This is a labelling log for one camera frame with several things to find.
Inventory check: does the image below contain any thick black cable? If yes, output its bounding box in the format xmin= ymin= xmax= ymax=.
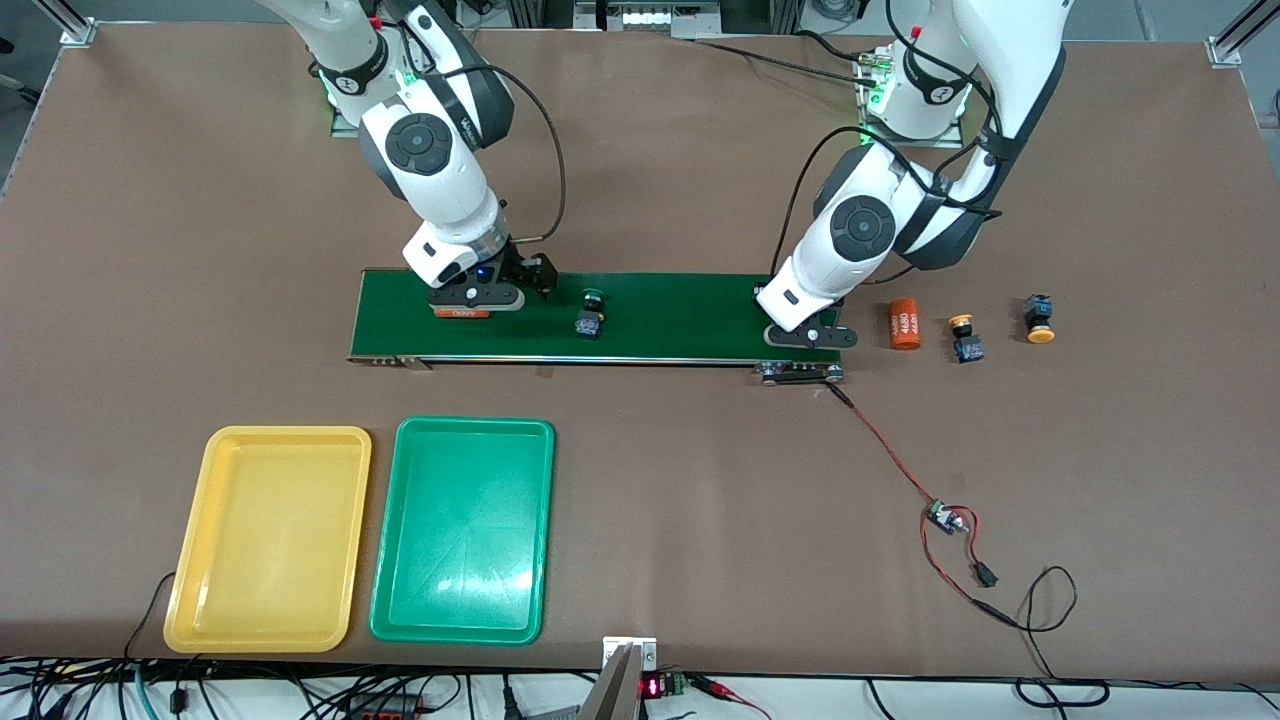
xmin=865 ymin=678 xmax=1111 ymax=720

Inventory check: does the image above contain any thin black cable loop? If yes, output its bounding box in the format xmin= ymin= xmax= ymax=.
xmin=1000 ymin=565 xmax=1111 ymax=709

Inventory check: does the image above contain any yellow plastic tray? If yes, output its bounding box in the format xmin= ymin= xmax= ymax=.
xmin=163 ymin=425 xmax=373 ymax=655

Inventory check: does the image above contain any green belt conveyor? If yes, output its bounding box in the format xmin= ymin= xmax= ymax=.
xmin=347 ymin=268 xmax=844 ymax=387

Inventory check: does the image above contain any aluminium frame post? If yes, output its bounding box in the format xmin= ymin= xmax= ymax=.
xmin=1207 ymin=0 xmax=1280 ymax=69
xmin=35 ymin=0 xmax=98 ymax=47

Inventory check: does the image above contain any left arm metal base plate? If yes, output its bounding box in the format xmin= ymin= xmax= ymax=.
xmin=858 ymin=55 xmax=966 ymax=149

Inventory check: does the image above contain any metal device with lights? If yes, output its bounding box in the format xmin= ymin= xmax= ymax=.
xmin=573 ymin=0 xmax=723 ymax=41

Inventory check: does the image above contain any green plastic tray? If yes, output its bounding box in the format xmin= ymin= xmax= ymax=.
xmin=369 ymin=416 xmax=557 ymax=647

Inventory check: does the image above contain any teal cable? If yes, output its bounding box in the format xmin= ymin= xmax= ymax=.
xmin=130 ymin=662 xmax=163 ymax=720

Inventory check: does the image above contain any black cable to arm base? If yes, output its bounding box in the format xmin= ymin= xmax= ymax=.
xmin=690 ymin=35 xmax=881 ymax=89

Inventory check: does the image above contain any silver camera mount bracket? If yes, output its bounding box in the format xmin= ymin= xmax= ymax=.
xmin=575 ymin=637 xmax=658 ymax=720

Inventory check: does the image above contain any orange power strip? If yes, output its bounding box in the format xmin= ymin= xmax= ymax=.
xmin=340 ymin=693 xmax=426 ymax=720

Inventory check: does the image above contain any red black twisted wire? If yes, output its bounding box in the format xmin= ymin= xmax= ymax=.
xmin=825 ymin=383 xmax=1016 ymax=626

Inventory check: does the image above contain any red alligator clip lead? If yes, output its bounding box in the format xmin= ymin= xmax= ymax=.
xmin=690 ymin=677 xmax=771 ymax=720

